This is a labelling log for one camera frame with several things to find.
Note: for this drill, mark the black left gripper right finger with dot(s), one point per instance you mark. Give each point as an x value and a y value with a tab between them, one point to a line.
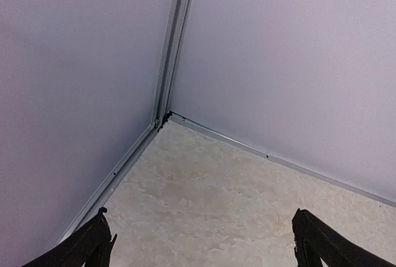
317	244

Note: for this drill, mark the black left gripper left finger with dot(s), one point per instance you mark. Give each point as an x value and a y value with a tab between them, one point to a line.
90	245

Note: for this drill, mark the aluminium corner frame post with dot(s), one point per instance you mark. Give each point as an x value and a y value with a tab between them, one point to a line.
161	111

